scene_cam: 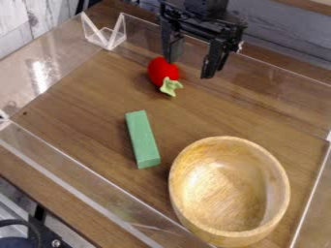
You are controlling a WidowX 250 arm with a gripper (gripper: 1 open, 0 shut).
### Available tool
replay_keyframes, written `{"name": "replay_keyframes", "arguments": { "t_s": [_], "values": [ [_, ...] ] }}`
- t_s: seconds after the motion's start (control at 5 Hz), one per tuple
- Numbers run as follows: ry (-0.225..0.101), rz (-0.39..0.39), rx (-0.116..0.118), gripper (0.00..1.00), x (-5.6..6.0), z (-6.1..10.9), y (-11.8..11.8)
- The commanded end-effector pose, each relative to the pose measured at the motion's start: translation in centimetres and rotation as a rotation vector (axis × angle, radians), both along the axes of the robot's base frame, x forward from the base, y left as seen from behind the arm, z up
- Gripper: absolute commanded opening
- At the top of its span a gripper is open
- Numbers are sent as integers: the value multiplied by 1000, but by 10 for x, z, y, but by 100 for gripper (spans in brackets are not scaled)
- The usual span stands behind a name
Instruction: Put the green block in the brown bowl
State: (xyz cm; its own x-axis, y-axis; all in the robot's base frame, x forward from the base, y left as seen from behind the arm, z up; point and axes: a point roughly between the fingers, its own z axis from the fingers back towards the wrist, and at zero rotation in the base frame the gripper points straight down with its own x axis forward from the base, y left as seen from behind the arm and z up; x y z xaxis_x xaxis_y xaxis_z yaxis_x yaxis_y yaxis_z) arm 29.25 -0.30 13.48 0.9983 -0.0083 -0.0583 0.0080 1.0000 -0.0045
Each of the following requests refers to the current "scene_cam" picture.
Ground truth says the black clamp with cable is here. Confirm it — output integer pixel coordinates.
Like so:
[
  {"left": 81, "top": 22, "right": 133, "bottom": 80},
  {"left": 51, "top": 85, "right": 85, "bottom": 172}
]
[{"left": 0, "top": 207, "right": 72, "bottom": 248}]

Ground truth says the clear acrylic barrier wall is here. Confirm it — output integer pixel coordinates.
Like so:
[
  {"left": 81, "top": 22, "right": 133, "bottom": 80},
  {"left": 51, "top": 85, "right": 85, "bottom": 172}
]
[{"left": 0, "top": 110, "right": 214, "bottom": 248}]

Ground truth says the brown wooden bowl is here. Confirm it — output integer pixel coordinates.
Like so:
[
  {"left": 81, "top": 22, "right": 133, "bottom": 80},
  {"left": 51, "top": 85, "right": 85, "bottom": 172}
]
[{"left": 168, "top": 136, "right": 291, "bottom": 248}]

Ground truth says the clear acrylic corner bracket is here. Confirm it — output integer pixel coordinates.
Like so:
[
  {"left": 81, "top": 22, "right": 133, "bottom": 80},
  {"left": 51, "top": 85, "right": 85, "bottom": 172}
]
[{"left": 80, "top": 13, "right": 127, "bottom": 50}]

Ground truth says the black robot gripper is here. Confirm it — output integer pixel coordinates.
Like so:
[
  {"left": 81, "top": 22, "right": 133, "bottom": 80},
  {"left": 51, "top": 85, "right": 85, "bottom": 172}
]
[{"left": 159, "top": 0, "right": 248, "bottom": 78}]

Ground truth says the red plush strawberry toy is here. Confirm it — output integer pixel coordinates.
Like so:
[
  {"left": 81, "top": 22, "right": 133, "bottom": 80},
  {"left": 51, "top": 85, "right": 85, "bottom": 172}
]
[{"left": 147, "top": 56, "right": 184, "bottom": 97}]

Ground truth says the green rectangular block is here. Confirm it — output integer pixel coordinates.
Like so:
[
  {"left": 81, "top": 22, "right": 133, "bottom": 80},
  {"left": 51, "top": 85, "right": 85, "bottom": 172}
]
[{"left": 125, "top": 110, "right": 160, "bottom": 169}]

